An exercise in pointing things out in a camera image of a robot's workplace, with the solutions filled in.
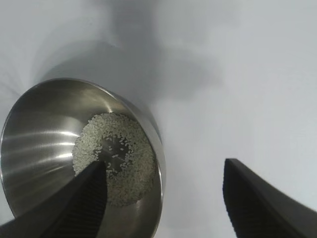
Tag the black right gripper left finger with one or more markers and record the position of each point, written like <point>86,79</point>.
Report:
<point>62,210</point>

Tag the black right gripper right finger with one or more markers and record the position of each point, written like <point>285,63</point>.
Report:
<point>260,210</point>

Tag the white rice grains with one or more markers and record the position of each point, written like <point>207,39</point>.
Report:
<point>138,173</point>

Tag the stainless steel mixing bowl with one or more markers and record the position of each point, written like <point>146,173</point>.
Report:
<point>37,124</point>

